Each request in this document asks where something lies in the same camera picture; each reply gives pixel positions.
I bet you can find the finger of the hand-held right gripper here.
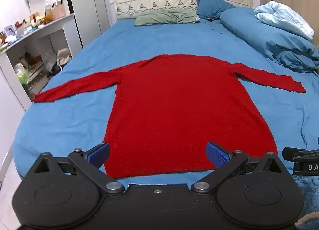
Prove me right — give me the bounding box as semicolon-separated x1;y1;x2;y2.
282;147;319;162

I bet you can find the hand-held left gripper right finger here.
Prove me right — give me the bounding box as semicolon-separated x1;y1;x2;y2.
191;141;286;194

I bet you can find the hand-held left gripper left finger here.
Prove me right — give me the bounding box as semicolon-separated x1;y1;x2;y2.
32;142;125;194

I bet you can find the red knit sweater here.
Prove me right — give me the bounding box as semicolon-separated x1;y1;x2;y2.
33;54;306;179

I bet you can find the blue fluffy rug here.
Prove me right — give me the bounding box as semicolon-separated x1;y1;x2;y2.
291;170;319;219

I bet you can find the cream cloth bag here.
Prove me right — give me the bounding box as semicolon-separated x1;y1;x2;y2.
56;48;73;68

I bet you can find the blue bed sheet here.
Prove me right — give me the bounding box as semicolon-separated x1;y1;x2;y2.
12;18;319;197

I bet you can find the blue duvet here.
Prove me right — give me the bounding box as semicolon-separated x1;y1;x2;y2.
220;8;319;73

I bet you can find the white shelf unit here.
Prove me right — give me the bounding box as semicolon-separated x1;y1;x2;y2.
0;13;83;111

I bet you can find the light blue blanket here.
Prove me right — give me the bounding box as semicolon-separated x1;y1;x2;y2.
254;1;315;41

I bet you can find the grey and white wardrobe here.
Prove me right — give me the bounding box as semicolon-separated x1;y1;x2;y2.
63;0;111;49

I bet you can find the woven basket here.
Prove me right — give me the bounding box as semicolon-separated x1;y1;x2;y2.
51;3;66;20

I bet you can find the green pillow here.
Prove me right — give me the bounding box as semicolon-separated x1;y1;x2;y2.
135;8;200;26

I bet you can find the dark blue pillow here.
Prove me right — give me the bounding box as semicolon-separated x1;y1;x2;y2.
196;0;238;20

